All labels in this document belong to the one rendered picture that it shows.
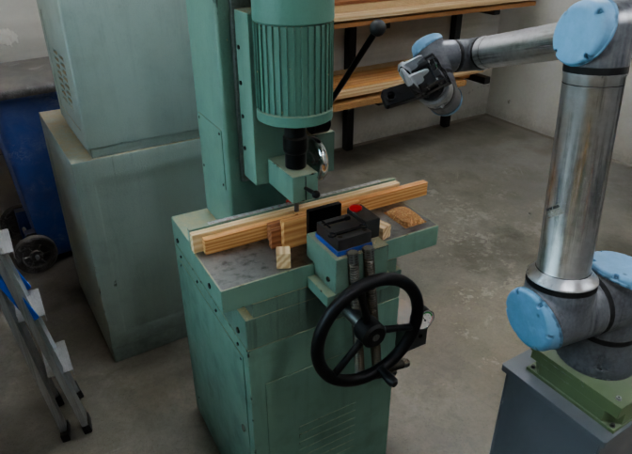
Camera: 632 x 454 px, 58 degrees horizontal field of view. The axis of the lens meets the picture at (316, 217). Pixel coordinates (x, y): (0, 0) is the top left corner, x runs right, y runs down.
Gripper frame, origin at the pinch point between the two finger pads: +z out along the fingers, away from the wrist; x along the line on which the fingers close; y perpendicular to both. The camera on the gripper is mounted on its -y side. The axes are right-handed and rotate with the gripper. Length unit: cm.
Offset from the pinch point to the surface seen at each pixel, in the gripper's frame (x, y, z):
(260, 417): 62, -68, -2
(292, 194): 15.5, -33.8, 4.8
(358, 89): -91, -65, -208
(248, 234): 20, -48, 6
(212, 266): 25, -54, 16
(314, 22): -9.1, -7.6, 21.9
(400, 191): 19.1, -18.3, -28.0
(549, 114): -57, 29, -361
